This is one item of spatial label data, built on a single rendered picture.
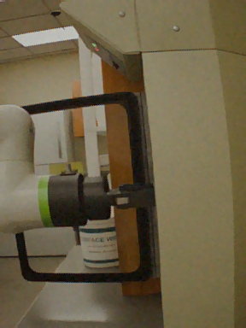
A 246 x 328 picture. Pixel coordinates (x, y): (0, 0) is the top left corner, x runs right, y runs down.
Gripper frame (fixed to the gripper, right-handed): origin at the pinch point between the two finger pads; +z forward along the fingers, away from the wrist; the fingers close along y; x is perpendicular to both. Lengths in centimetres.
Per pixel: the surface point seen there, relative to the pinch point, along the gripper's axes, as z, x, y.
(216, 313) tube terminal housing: -0.4, 18.1, -15.2
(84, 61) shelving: -31, -43, 101
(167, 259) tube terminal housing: -7.5, 8.0, -15.3
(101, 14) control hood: -14.0, -28.3, -15.3
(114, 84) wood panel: -15.1, -22.0, 21.7
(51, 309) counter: -32.9, 25.6, 12.9
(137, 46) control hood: -9.2, -22.5, -15.3
